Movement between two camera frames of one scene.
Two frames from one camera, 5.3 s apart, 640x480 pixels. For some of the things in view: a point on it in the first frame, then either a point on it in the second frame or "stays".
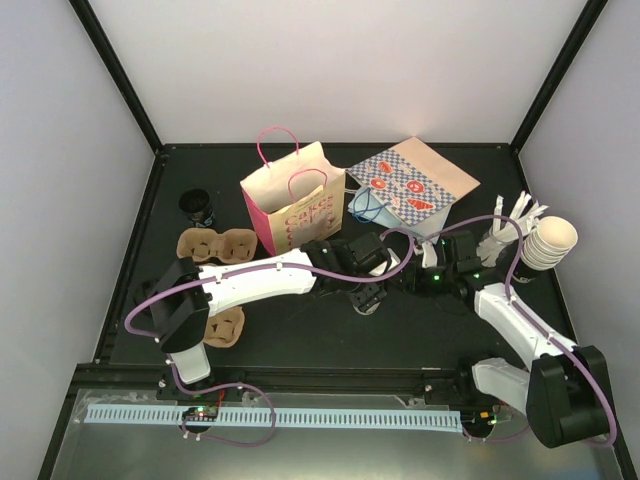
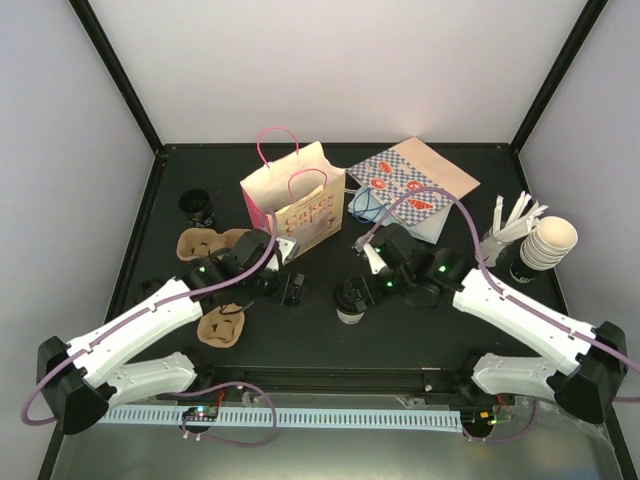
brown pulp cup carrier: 204,244 stays
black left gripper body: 350,288 to 252,287
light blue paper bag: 364,203 stays
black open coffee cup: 195,204 stays
